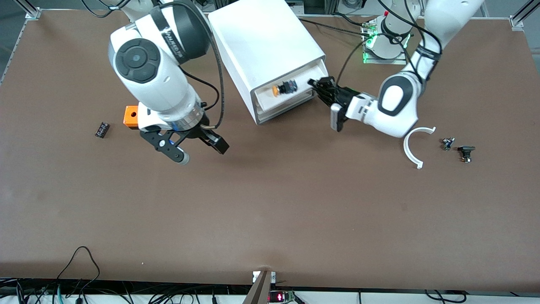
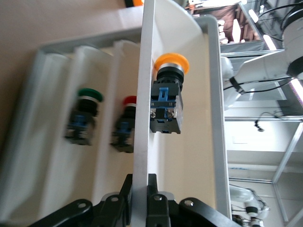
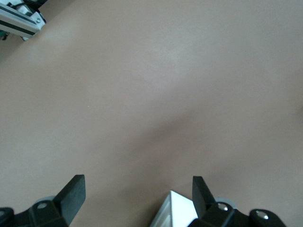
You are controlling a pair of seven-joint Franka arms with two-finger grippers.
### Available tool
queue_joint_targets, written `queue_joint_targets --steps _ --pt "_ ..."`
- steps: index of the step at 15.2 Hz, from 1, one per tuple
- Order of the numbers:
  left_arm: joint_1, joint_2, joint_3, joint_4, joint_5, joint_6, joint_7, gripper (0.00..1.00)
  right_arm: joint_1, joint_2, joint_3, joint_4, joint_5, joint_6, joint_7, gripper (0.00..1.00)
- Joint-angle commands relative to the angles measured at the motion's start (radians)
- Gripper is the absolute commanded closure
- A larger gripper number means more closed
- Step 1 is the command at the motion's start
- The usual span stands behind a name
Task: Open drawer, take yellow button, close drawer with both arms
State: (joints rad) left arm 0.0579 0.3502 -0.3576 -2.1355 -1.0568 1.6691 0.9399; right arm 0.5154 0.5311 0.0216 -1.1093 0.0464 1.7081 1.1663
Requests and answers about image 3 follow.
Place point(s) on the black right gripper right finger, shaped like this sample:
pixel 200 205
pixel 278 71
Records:
pixel 203 203

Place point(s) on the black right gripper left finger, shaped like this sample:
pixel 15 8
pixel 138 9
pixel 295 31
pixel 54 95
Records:
pixel 69 198

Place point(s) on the white cabinet drawer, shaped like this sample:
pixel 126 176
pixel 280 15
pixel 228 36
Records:
pixel 182 208

